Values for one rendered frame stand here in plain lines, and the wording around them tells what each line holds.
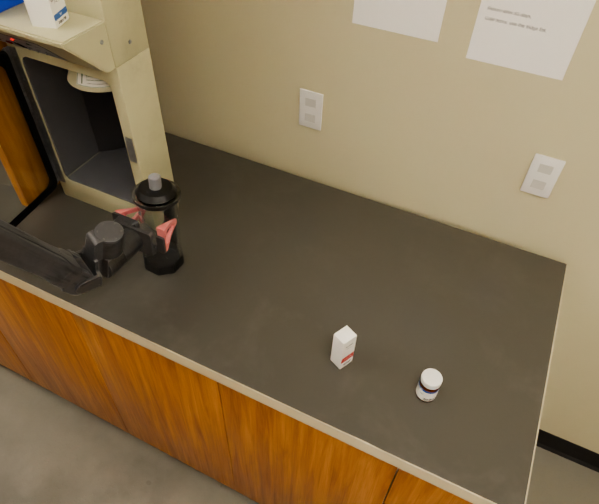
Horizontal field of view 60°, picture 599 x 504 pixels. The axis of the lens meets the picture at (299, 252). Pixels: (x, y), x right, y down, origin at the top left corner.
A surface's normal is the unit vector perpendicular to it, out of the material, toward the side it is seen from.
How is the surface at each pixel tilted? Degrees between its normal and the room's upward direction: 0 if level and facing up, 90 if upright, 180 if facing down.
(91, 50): 90
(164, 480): 0
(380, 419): 2
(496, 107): 90
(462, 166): 90
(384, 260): 0
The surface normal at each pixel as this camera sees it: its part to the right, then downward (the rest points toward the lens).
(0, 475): 0.03, -0.69
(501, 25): -0.44, 0.65
